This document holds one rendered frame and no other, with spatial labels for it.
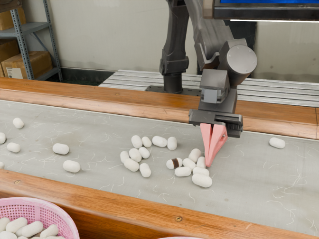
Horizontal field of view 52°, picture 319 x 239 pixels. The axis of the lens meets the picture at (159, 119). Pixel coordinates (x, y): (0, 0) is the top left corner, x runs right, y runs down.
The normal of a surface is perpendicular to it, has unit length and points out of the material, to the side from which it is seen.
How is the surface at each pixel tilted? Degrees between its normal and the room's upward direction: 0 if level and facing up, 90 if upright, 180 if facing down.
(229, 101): 41
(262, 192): 0
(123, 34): 90
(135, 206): 0
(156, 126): 0
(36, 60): 87
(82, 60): 88
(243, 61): 46
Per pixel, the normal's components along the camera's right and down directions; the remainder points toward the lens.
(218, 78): -0.27, -0.36
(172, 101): -0.05, -0.88
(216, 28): 0.10, -0.43
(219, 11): -0.34, 0.46
